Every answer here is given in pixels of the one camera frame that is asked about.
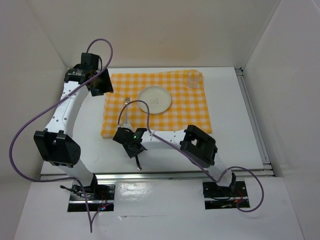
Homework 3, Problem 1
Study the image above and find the cream round plate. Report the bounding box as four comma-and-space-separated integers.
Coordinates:
137, 86, 172, 115

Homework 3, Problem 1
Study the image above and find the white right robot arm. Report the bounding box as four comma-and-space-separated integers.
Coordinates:
112, 124, 236, 196

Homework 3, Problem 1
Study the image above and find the clear plastic cup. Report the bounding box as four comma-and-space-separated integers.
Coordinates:
186, 69, 203, 89

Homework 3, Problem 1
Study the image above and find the aluminium front rail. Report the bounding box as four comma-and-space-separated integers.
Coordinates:
40, 169, 275, 181

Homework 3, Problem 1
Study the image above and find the silver table knife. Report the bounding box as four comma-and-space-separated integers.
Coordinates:
135, 155, 142, 171

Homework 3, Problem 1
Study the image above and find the yellow white checkered cloth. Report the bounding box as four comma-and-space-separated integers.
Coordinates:
101, 69, 212, 139

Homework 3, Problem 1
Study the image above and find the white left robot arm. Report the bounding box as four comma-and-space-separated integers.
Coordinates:
33, 52, 113, 200

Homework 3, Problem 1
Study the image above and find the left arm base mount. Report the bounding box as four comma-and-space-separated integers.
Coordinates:
60, 183, 116, 213

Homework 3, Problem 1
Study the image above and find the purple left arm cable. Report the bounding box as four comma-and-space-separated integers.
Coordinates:
9, 38, 115, 234

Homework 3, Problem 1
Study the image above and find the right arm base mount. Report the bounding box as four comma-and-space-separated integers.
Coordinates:
202, 180, 250, 210

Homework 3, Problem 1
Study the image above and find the silver fork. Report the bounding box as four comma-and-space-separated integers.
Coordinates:
123, 96, 131, 124

